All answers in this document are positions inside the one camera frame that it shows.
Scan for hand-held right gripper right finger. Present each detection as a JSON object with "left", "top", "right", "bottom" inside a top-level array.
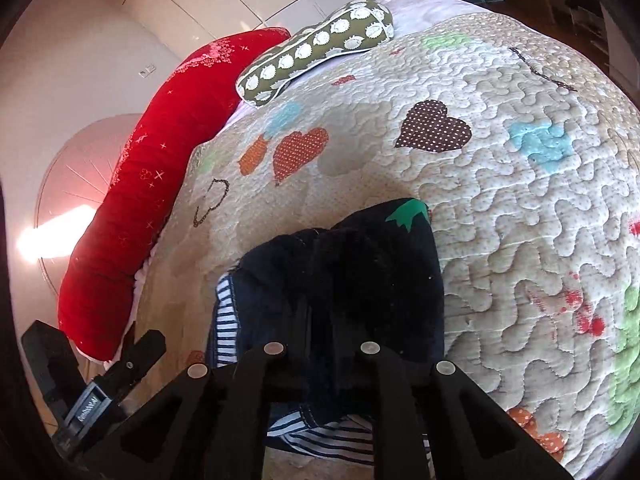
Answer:
[{"left": 340, "top": 310, "right": 576, "bottom": 480}]

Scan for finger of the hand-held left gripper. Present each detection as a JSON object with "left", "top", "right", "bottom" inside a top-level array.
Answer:
[{"left": 102, "top": 329, "right": 167, "bottom": 401}]

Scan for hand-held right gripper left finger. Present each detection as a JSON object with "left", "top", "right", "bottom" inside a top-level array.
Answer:
[{"left": 107, "top": 300, "right": 313, "bottom": 480}]

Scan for striped pants with dark patches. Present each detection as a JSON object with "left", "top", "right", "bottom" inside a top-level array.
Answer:
[{"left": 206, "top": 198, "right": 447, "bottom": 465}]

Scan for red bolster pillow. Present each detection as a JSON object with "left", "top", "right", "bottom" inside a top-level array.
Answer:
[{"left": 57, "top": 29, "right": 292, "bottom": 363}]

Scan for beige quilted bedspread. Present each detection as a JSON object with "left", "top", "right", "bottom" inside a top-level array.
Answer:
[{"left": 131, "top": 10, "right": 640, "bottom": 480}]

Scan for pink round headboard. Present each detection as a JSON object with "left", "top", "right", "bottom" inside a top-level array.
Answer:
[{"left": 35, "top": 114, "right": 147, "bottom": 301}]

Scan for green patterned pillow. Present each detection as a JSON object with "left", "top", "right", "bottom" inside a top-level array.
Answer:
[{"left": 236, "top": 0, "right": 396, "bottom": 110}]

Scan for white bed sheet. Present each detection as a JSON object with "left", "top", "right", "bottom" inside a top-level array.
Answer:
[{"left": 387, "top": 0, "right": 478, "bottom": 33}]

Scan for white shelf unit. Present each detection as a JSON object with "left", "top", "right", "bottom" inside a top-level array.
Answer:
[{"left": 601, "top": 7, "right": 640, "bottom": 90}]

